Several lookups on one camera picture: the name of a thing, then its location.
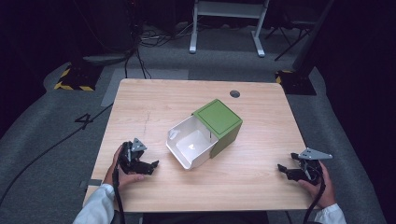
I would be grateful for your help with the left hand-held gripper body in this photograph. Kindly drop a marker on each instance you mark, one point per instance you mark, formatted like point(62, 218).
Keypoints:
point(128, 157)

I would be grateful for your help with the white drawer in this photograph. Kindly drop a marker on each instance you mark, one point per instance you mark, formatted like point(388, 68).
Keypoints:
point(191, 146)

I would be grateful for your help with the grey tape strip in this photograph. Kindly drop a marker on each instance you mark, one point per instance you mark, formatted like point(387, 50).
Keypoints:
point(93, 182)

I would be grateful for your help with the white metal desk frame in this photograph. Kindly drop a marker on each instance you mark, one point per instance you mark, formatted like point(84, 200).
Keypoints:
point(229, 9)

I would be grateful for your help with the grey round table grommet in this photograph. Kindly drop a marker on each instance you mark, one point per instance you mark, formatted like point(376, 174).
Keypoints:
point(234, 94)

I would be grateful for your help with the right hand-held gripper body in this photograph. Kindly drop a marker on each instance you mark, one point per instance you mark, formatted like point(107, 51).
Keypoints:
point(311, 172)

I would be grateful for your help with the person's dark clothed torso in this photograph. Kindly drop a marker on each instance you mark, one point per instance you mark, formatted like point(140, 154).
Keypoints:
point(205, 218)

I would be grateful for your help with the person's right hand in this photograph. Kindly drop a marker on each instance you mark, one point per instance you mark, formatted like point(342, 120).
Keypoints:
point(326, 193)

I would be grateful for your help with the person's left hand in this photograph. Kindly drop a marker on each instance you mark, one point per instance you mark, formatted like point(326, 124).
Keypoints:
point(124, 179)

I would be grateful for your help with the green drawer cabinet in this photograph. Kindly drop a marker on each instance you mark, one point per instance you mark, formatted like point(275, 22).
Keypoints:
point(218, 119)

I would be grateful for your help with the black stand base hazard tape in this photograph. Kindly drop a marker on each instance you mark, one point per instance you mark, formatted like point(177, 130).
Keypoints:
point(295, 82)
point(79, 77)

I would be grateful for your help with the grey slanted stand pole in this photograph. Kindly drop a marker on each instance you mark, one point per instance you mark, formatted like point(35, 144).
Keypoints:
point(313, 37)

